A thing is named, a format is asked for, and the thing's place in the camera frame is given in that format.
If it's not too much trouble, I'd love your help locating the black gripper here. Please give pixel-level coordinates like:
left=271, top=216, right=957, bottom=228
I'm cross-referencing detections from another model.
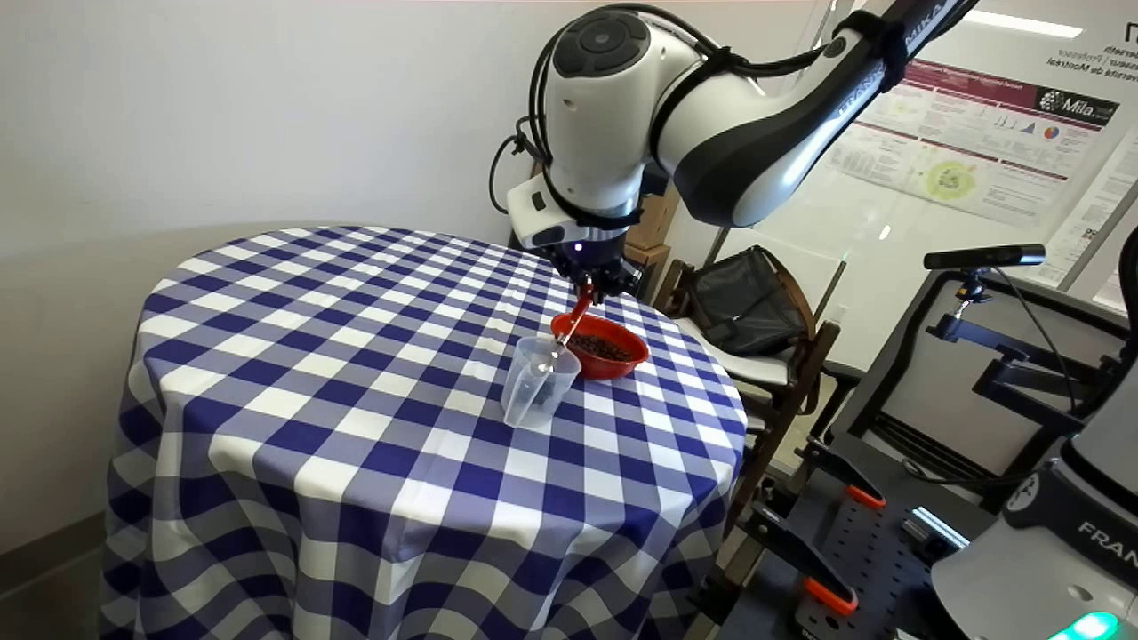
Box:
left=546, top=228, right=648, bottom=316

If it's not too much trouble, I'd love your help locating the spoon with orange handle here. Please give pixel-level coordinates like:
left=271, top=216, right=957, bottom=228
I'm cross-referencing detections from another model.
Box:
left=546, top=288, right=597, bottom=356

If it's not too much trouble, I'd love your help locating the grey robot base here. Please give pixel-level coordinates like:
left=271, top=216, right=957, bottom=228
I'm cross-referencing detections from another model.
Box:
left=928, top=403, right=1138, bottom=640

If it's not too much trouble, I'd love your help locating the red plastic bowl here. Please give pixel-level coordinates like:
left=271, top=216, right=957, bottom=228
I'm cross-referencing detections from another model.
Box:
left=546, top=310, right=653, bottom=384

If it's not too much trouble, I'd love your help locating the clear glass cup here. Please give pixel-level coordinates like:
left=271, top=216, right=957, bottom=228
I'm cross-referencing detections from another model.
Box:
left=499, top=332, right=587, bottom=435

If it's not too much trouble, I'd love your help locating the black bag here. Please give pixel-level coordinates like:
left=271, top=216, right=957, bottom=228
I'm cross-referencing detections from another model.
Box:
left=686, top=245, right=816, bottom=361

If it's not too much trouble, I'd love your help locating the wooden chair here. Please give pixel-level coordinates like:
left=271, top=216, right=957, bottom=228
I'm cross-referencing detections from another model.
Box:
left=643, top=253, right=852, bottom=598

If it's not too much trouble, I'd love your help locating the blue white checked tablecloth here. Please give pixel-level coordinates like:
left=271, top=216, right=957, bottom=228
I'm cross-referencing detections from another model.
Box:
left=99, top=223, right=753, bottom=640

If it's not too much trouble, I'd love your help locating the black clamp with orange tip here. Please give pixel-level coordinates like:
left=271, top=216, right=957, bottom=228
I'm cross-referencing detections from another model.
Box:
left=740, top=501, right=865, bottom=624
left=804, top=437, right=893, bottom=517

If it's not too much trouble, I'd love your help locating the black perforated plate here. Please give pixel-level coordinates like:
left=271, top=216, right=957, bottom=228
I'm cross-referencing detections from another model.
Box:
left=721, top=460, right=988, bottom=640

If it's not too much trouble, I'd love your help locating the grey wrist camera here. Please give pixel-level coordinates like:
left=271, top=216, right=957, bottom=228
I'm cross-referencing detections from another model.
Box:
left=503, top=171, right=597, bottom=253

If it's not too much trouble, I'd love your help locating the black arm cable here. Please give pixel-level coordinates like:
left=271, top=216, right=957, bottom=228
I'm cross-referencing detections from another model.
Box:
left=484, top=3, right=858, bottom=223

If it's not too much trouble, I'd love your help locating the black metal stand frame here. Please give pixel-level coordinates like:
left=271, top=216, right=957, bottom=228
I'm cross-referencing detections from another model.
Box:
left=827, top=264, right=1138, bottom=510

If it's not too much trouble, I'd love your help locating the black camera on stand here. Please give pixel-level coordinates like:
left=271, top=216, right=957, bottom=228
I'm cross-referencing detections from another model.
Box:
left=922, top=241, right=1051, bottom=277

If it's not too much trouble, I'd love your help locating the wall poster with red header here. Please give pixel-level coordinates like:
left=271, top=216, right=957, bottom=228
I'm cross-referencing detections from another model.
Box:
left=830, top=57, right=1123, bottom=230

